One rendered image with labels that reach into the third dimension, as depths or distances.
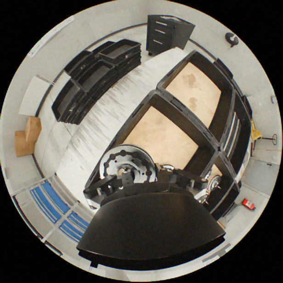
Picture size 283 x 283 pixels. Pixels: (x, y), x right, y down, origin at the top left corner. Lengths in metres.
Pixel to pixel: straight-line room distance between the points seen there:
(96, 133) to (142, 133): 0.29
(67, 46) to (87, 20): 0.80
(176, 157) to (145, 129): 0.16
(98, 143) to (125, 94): 0.31
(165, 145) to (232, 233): 3.24
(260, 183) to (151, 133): 3.53
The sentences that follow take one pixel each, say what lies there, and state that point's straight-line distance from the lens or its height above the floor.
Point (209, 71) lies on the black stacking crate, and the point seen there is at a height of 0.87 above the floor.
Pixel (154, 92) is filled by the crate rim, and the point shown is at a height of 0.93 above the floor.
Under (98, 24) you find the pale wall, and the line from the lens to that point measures 3.04.
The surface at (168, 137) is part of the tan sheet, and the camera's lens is 0.33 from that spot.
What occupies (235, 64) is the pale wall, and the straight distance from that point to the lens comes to 3.35.
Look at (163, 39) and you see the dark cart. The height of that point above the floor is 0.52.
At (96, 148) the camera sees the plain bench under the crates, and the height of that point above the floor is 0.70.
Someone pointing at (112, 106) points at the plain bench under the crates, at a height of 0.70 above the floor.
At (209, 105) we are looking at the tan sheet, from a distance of 0.48.
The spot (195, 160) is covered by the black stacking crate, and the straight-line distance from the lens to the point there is 0.37.
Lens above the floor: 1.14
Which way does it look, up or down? 88 degrees down
